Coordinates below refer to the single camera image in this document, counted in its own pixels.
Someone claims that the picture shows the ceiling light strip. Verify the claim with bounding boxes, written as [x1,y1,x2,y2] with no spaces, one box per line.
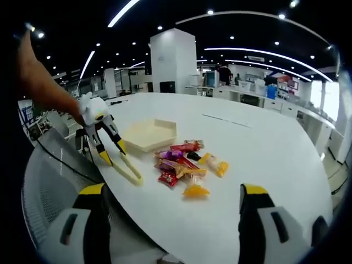
[79,50,96,81]
[204,47,334,83]
[107,0,141,28]

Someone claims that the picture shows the cream food tongs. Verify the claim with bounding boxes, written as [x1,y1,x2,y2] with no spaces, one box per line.
[109,152,144,187]

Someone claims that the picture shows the cream hexagonal tray container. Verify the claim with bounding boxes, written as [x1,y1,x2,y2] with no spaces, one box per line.
[122,118,178,153]

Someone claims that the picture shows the long brown red food packet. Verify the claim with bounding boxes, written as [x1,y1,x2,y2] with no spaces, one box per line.
[155,158,207,179]

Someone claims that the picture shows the yellow and white food packet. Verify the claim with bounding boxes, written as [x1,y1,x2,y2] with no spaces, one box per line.
[199,152,230,178]

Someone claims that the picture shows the black cable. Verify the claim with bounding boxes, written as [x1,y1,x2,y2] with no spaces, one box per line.
[35,136,100,184]

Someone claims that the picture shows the orange and white food packet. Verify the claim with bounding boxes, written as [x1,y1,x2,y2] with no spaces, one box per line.
[181,173,211,199]

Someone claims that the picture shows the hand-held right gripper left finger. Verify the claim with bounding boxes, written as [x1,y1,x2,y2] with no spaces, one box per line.
[41,183,112,264]

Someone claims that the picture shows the grey mesh office chair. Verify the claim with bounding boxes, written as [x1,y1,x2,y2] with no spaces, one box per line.
[21,128,111,250]

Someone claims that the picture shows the purple food packet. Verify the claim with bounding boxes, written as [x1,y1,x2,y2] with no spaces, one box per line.
[153,150,184,162]

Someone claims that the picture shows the small red food packet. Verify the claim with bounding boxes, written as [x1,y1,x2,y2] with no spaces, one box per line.
[157,170,180,188]

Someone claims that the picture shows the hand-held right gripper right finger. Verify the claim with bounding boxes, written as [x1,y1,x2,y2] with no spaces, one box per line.
[238,183,329,264]

